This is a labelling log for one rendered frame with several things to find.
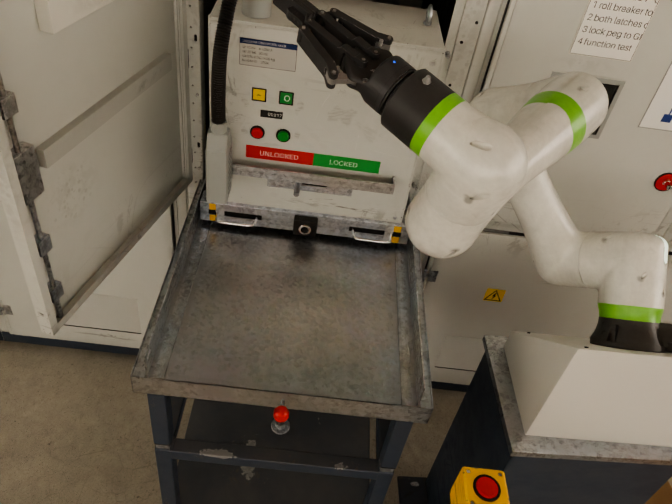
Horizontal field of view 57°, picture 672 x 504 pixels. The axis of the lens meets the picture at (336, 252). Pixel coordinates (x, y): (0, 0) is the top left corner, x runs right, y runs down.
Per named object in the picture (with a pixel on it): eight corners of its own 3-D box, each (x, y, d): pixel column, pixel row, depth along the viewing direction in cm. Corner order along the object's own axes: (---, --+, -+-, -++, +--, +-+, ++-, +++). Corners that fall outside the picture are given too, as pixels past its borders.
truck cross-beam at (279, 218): (406, 244, 161) (411, 227, 157) (200, 219, 158) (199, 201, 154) (405, 232, 165) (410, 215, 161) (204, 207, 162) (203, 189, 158)
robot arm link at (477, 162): (559, 142, 76) (516, 183, 70) (510, 203, 86) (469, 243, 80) (473, 74, 79) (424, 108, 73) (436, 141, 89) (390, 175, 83)
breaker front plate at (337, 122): (399, 229, 158) (444, 54, 126) (211, 206, 155) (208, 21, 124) (399, 226, 159) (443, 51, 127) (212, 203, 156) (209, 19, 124)
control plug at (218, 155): (226, 205, 142) (227, 140, 130) (205, 202, 142) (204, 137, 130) (232, 185, 148) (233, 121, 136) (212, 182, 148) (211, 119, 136)
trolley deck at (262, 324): (427, 424, 130) (433, 408, 126) (132, 392, 127) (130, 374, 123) (411, 222, 180) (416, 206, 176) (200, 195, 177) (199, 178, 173)
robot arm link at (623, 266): (601, 315, 143) (607, 234, 144) (672, 323, 132) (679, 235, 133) (574, 313, 135) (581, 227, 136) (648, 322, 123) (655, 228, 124)
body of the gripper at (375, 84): (373, 128, 83) (324, 86, 85) (411, 101, 87) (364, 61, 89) (388, 88, 77) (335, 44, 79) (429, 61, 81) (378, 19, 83)
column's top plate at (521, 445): (640, 351, 162) (643, 346, 161) (695, 467, 138) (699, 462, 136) (481, 339, 158) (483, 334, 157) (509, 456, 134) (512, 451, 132)
